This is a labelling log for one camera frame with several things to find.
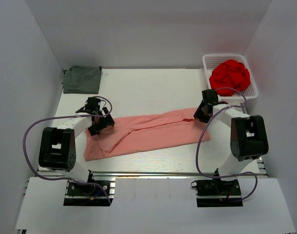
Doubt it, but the pink t shirt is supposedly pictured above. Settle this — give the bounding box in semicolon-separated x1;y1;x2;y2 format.
84;108;210;161

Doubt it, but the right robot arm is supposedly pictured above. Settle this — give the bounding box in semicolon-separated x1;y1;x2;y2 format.
194;89;269;195

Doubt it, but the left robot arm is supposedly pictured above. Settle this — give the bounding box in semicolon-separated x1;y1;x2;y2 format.
38;96;115;195

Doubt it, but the folded green t shirt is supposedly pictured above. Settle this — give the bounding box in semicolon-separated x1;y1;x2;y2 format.
62;66;102;94

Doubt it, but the red t shirt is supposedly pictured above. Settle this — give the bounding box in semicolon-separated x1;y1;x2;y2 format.
209;59;251;97

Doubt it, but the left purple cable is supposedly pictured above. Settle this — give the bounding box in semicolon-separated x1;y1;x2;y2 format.
22;96;113;205

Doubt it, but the aluminium rail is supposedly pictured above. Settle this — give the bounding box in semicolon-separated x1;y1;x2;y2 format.
36;170;268;178

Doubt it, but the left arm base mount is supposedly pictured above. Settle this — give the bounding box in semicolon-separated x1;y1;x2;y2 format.
63;180;113;207

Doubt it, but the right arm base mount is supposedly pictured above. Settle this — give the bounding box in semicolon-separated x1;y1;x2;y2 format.
191;179;243;208

